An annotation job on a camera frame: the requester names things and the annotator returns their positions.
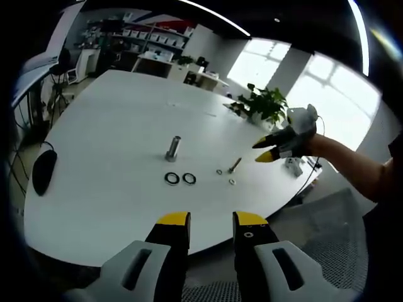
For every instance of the black computer mouse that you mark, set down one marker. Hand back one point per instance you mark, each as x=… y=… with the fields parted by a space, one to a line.
x=44 y=173

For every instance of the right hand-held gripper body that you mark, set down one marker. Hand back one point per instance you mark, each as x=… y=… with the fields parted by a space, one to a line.
x=303 y=126

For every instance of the black tripod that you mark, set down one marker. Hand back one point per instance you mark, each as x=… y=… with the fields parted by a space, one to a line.
x=60 y=78

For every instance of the white cabinet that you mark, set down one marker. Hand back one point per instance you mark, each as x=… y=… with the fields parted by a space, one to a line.
x=85 y=64

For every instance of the storage shelf with white bins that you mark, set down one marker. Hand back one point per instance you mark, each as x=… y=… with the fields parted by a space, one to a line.
x=157 y=36

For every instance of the large threaded stud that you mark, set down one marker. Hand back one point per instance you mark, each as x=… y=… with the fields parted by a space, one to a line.
x=173 y=148

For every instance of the person's dark shirt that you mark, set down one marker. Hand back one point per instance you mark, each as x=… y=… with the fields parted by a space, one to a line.
x=384 y=251

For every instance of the white background desk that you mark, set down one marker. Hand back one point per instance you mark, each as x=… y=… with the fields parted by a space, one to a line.
x=163 y=64

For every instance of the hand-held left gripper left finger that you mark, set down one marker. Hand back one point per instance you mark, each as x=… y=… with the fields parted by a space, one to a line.
x=170 y=251

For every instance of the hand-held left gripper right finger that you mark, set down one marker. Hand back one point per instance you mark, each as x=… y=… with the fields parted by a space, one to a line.
x=252 y=251

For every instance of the curved ceiling light strip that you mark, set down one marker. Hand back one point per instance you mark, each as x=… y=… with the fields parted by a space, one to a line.
x=360 y=37
x=220 y=17

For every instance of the small silver washer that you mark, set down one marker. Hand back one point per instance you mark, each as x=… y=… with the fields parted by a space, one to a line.
x=219 y=171
x=232 y=181

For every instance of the large dark washer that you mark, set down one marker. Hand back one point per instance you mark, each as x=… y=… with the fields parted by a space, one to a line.
x=189 y=178
x=172 y=178

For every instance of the small threaded stud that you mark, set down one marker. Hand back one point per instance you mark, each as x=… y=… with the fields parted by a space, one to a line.
x=235 y=165

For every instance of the small desk plant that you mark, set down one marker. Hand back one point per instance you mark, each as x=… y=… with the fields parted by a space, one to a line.
x=185 y=59

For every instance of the white game controller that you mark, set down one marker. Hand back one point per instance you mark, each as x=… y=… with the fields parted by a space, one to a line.
x=292 y=166

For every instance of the large potted green plant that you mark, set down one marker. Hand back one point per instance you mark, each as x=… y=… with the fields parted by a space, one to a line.
x=267 y=104

